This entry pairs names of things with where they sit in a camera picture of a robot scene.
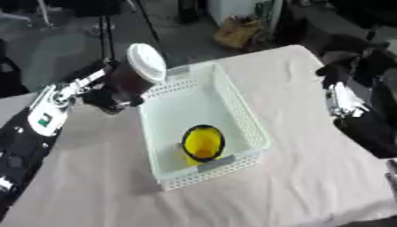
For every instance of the black chair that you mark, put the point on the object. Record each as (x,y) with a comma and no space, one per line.
(381,60)
(9,76)

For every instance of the yellow cup with black rim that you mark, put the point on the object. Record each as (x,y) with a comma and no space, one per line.
(202,143)

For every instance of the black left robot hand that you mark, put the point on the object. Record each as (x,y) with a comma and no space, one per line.
(106,96)

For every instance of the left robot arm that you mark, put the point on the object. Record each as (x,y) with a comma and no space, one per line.
(45,118)

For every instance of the brown bag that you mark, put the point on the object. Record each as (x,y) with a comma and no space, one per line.
(236,32)

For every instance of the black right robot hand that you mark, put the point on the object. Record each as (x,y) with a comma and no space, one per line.
(337,72)

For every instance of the white perforated plastic basket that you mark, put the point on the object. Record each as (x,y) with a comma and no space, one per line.
(176,118)

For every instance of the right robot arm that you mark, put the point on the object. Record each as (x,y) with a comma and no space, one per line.
(364,130)

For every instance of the brown cup with white lid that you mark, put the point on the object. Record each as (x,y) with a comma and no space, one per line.
(144,63)

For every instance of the black tripod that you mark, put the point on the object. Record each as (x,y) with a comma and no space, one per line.
(106,32)

